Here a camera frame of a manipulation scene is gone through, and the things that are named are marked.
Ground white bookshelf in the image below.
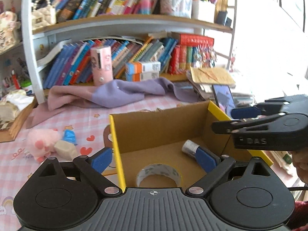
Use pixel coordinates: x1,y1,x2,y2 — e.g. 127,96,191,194
20,0,235,104

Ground beige eraser block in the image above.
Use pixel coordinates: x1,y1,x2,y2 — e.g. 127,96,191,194
54,140,79,161

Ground yellow cardboard box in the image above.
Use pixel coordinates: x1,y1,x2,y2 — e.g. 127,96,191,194
110,101,273,190

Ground pink purple cloth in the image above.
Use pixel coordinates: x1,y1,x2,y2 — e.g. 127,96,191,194
25,77,199,129

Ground pink checkered tablecloth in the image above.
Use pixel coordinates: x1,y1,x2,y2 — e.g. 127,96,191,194
0,93,193,231

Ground stack of books right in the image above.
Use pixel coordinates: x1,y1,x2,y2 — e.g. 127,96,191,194
173,67,256,106

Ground red dictionary books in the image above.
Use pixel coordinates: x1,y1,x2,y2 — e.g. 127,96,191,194
168,32,215,74

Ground pink plush toy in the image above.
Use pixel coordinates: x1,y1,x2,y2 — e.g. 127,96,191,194
26,129,62,163

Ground brown paper envelope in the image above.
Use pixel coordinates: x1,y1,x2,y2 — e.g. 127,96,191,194
191,67,235,85

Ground white glue tube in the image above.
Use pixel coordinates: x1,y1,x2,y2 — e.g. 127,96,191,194
182,140,199,158

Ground orange white boxes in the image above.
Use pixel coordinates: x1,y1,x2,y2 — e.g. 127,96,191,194
125,62,161,81

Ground wooden chess box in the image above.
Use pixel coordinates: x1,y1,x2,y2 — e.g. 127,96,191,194
0,98,37,143

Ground pink cylindrical device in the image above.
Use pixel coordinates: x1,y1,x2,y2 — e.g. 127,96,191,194
90,46,113,87

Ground tissue pack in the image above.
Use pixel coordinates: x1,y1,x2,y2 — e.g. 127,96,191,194
0,89,34,121

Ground yellow tape roll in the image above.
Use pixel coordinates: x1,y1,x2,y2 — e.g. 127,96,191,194
136,164,182,187

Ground small blue object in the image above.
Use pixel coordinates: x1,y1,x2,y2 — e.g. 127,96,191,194
62,129,77,145

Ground black smartphone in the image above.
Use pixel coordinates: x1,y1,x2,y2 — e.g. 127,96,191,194
212,85,235,118

